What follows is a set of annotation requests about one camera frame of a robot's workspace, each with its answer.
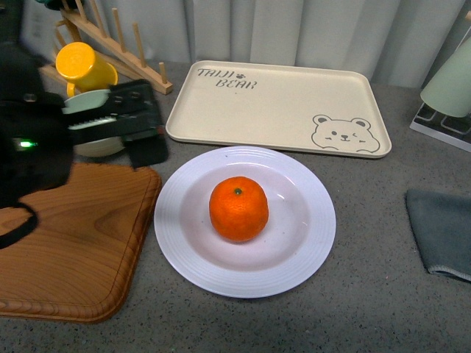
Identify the wooden dish rack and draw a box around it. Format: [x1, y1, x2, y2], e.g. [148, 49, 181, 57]
[41, 1, 173, 95]

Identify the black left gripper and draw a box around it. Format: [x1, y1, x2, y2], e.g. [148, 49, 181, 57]
[0, 0, 170, 210]

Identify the grey-white curtain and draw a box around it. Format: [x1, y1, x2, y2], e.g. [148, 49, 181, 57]
[21, 0, 471, 89]

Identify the white black-patterned box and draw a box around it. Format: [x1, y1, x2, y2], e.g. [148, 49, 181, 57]
[410, 103, 470, 152]

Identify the wooden cutting board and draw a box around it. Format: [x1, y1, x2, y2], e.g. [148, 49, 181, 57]
[1, 163, 162, 323]

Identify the yellow mug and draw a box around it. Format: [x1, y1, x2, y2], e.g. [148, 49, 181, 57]
[55, 42, 118, 98]

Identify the grey folded cloth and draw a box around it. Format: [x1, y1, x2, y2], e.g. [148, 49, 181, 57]
[406, 189, 470, 282]

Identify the light green bowl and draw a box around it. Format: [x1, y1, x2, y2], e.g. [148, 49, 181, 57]
[63, 89, 124, 157]

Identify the orange mandarin fruit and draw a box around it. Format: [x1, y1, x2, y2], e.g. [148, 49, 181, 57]
[209, 176, 269, 243]

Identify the white round plate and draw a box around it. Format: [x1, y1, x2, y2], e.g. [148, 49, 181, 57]
[154, 146, 336, 299]

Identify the beige bear serving tray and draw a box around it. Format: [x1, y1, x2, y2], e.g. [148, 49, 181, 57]
[166, 60, 392, 158]

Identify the light green cone lamp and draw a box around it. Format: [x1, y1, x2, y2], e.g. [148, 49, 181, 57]
[420, 40, 470, 118]

